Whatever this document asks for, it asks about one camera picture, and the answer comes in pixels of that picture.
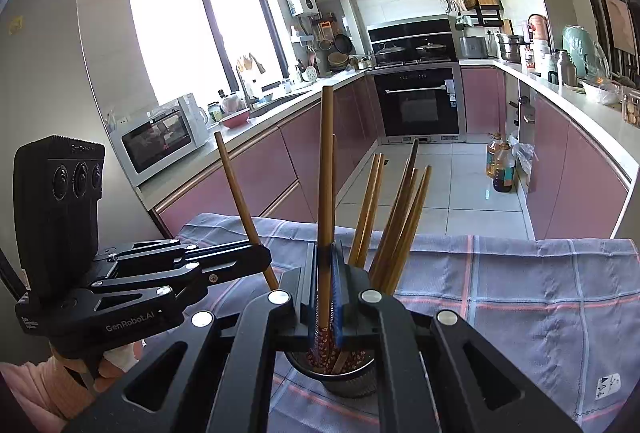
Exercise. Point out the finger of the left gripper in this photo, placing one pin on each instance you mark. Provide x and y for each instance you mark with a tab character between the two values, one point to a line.
193	253
228	267

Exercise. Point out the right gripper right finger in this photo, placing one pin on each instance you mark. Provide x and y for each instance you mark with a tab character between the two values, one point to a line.
354	322

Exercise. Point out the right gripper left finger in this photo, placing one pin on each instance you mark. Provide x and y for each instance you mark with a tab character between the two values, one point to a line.
300	328

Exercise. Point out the pink sleeve left forearm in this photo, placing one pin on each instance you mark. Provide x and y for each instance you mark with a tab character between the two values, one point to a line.
43	397

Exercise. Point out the left hand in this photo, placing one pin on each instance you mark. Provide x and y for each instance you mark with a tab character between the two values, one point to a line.
113	365

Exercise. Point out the black mesh utensil cup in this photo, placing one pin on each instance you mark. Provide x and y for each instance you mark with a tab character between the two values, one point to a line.
348	375

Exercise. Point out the bamboo chopstick in cup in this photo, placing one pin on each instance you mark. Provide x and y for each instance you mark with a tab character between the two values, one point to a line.
364	211

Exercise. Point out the white microwave oven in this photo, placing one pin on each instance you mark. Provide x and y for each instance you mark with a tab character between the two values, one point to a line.
150	142

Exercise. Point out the red bowl on counter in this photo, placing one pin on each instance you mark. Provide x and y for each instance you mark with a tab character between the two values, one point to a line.
238	119

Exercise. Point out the dark soy sauce bottle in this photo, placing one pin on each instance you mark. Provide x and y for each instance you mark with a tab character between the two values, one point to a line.
504	174

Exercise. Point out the blue plaid tablecloth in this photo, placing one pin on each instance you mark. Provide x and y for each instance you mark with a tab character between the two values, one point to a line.
565	312

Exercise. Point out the yellow cooking oil bottle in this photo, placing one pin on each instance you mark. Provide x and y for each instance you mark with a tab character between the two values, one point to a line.
493	149

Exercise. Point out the black built-in oven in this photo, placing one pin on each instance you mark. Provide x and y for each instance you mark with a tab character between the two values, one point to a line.
420	101

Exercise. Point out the black range hood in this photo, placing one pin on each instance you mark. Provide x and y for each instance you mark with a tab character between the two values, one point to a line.
429	39

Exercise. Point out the steel stock pot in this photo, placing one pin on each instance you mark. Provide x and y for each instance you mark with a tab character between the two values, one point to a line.
509	47

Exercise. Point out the green round appliance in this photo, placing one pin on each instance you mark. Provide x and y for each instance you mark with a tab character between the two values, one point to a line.
579	45

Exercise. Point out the black wall spice rack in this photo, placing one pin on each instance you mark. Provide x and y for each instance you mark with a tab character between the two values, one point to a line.
475	13

